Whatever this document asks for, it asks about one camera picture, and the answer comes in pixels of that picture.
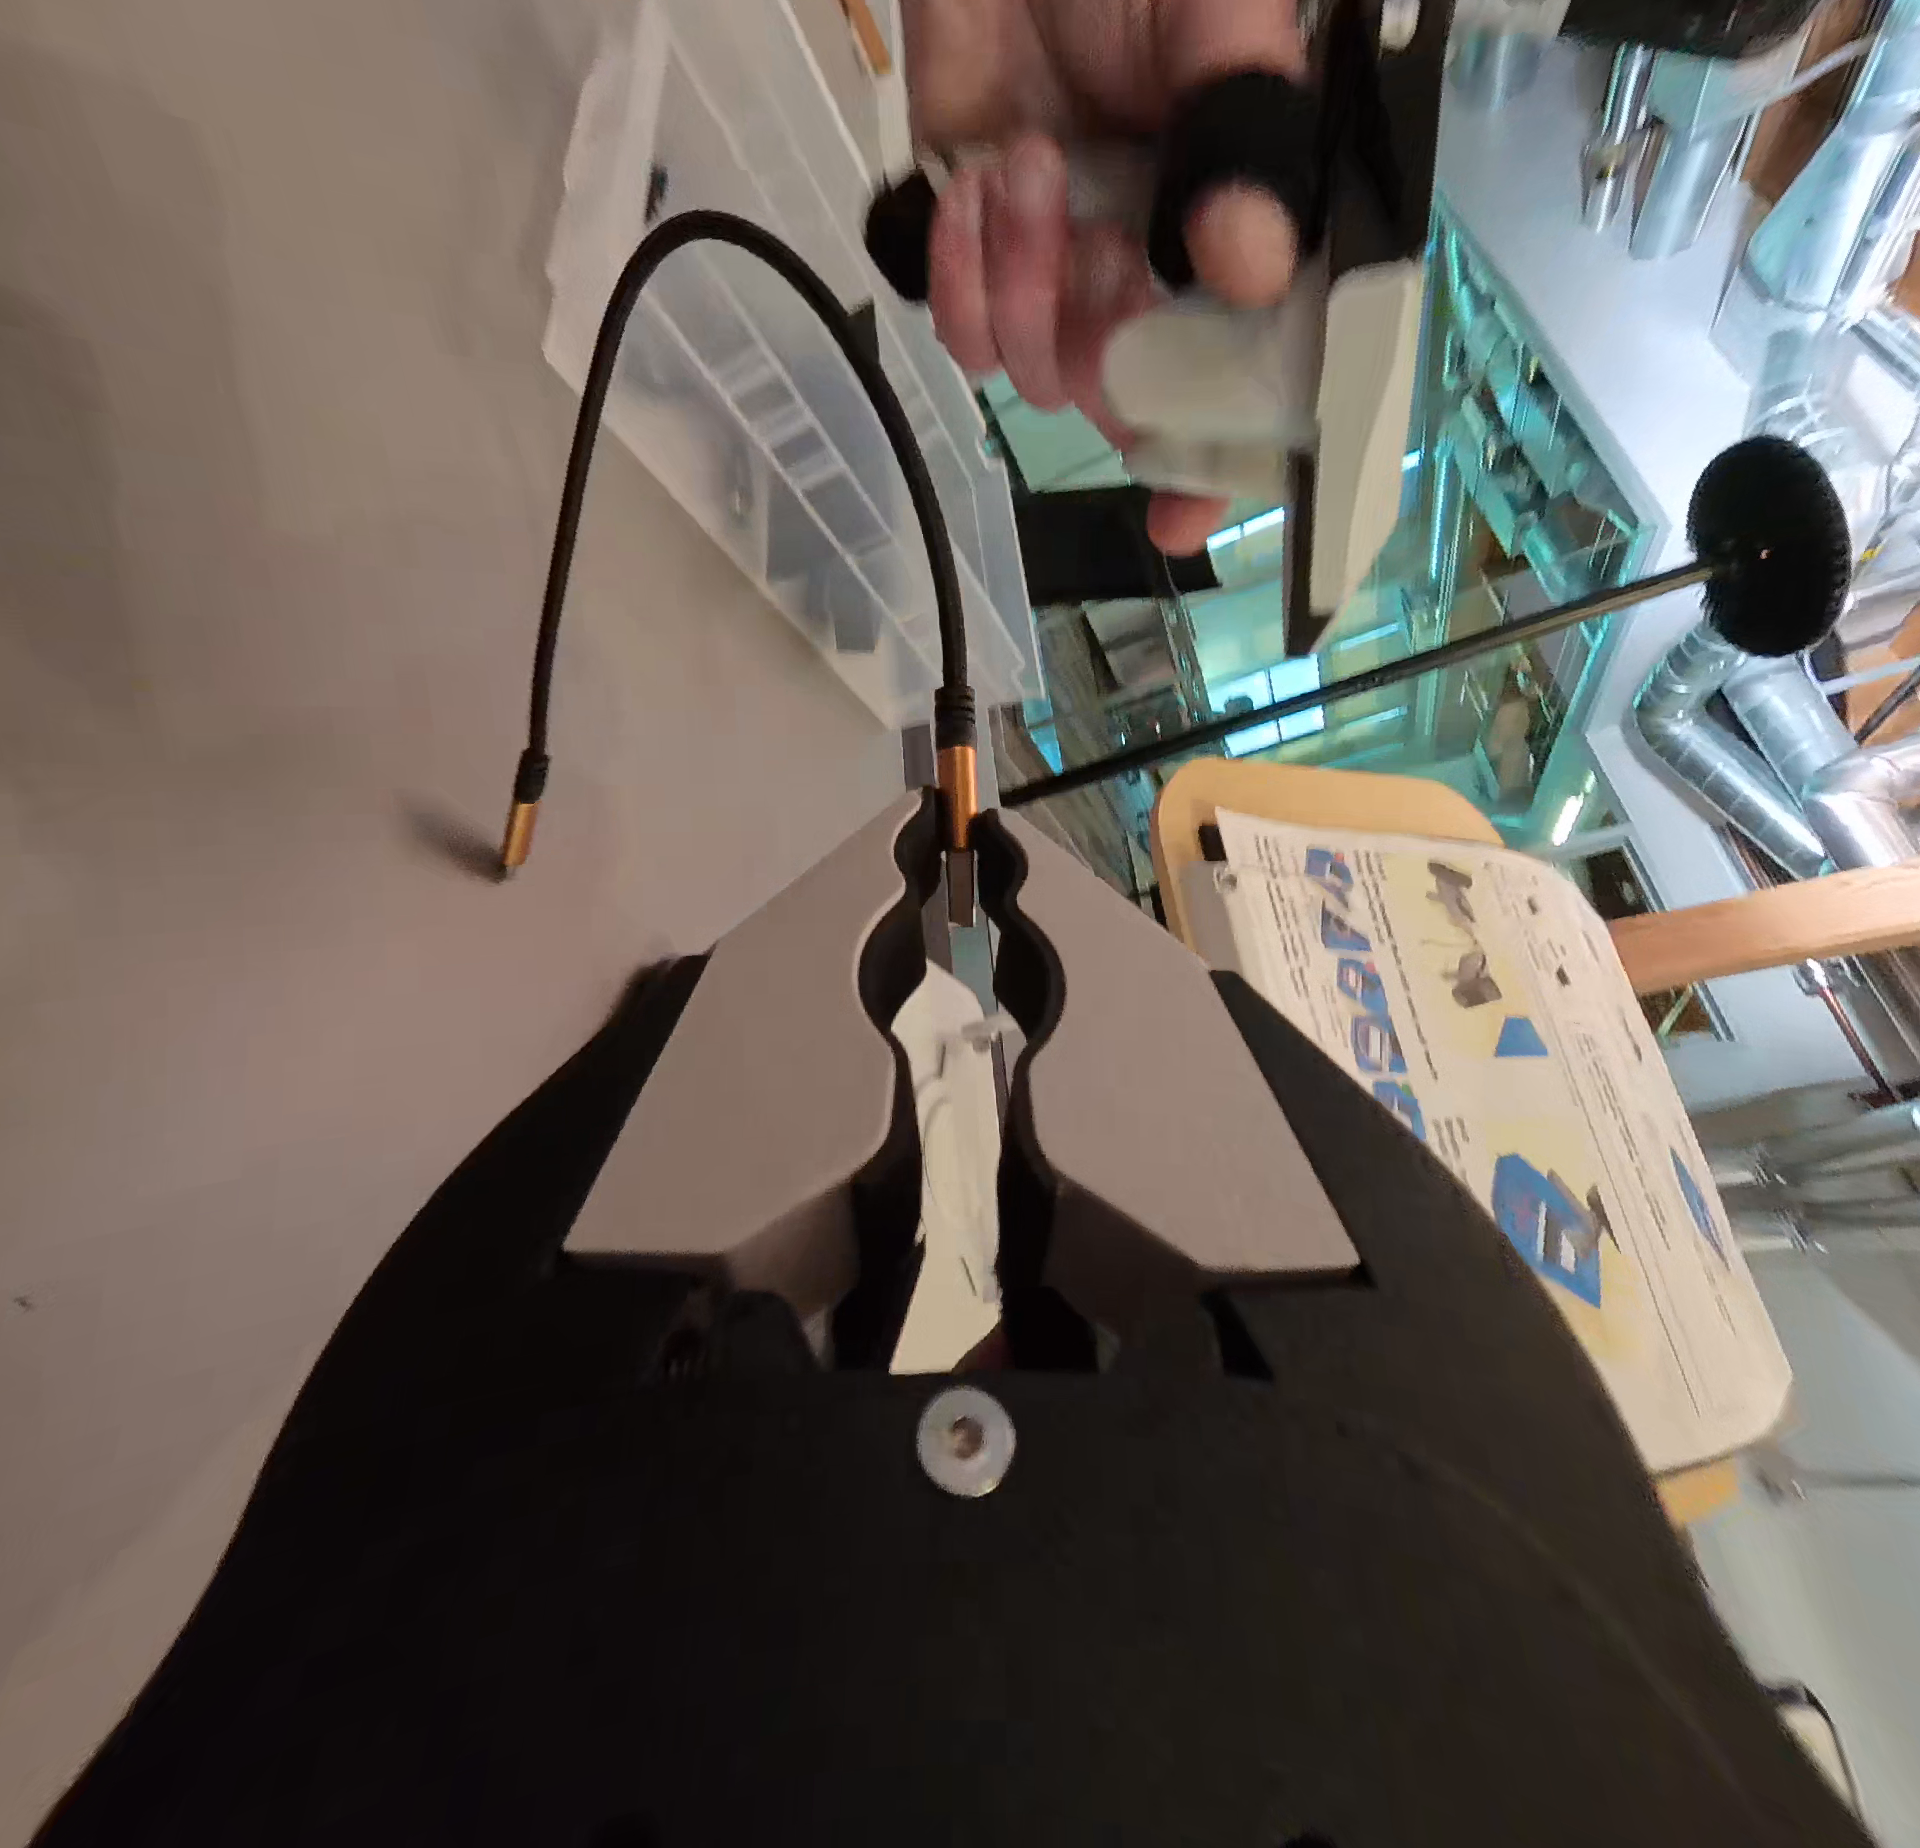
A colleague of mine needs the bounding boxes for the person's left hand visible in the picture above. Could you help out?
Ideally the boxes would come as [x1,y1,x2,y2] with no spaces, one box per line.
[884,0,1321,561]

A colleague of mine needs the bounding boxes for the clear plastic organizer box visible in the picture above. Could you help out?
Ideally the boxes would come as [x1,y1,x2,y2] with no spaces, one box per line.
[540,0,1051,726]

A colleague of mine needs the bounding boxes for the instruction sheet on stand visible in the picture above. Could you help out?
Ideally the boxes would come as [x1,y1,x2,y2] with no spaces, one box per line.
[1154,763,1801,1527]

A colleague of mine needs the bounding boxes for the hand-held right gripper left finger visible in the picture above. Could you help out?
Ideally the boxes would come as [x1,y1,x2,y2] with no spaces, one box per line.
[565,801,939,1356]

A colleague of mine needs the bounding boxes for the printed instruction sheet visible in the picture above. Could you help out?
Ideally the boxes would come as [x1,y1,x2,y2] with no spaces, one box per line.
[1199,816,1796,1445]

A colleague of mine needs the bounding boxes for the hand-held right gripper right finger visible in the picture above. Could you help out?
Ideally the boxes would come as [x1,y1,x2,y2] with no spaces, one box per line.
[989,816,1359,1356]

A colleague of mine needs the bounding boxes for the black floor stand pole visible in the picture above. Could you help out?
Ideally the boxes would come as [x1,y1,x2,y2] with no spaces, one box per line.
[989,433,1856,816]

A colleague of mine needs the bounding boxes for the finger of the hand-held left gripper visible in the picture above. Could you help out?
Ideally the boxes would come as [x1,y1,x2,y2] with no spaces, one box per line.
[1285,254,1429,656]

